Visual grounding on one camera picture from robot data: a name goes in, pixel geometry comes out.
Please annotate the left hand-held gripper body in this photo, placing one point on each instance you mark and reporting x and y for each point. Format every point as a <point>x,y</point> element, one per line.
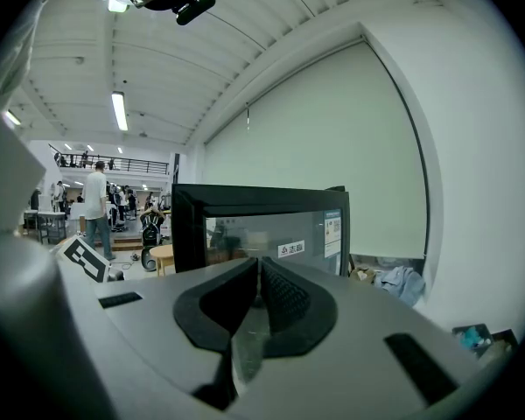
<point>84,257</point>

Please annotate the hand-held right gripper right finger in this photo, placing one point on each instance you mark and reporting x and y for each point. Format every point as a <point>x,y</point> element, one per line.
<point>297,309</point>

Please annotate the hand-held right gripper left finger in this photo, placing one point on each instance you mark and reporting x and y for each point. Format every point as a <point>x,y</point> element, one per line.
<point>214,313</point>

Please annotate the black glass fridge door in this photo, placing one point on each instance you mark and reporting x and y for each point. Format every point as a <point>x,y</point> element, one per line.
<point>280,239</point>

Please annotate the black fridge body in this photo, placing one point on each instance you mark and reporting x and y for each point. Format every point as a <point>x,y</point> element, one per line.
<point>187,230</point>

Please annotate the black wheeled robot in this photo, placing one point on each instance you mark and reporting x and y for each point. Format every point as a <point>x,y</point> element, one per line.
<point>151,234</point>

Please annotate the round wooden table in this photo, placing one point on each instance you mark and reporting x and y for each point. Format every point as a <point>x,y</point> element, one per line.
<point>163,255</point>

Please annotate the black balcony railing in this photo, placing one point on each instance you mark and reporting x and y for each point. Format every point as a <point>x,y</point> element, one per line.
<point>114,163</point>

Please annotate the blue cloth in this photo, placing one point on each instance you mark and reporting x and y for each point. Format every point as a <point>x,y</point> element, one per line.
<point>400,283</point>

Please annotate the long ceiling light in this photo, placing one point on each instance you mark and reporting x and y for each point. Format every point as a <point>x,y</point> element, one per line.
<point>119,111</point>
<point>116,5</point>
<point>12,117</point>

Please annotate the white roller blind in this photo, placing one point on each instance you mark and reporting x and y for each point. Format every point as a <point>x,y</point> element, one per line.
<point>319,160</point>

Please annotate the dark box with teal items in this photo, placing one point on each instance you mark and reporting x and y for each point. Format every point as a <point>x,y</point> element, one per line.
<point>472,338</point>

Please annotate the white metal-frame table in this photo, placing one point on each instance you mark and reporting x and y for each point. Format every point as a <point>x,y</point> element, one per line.
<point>48,221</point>

